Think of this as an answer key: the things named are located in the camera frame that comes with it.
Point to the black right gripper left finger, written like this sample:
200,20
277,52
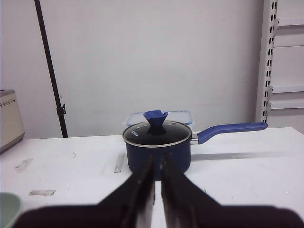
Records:
129,206

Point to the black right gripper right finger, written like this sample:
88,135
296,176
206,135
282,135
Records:
187,206

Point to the green bowl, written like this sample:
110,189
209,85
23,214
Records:
10,209

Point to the dark blue saucepan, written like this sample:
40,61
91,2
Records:
180,153

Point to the glass lid with blue knob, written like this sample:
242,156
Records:
156,131

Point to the clear plastic food container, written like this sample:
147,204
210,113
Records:
182,116

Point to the black tripod pole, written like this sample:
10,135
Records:
60,108

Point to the cream and chrome toaster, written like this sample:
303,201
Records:
11,126

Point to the white slotted shelf rack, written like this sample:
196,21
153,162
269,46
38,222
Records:
280,88

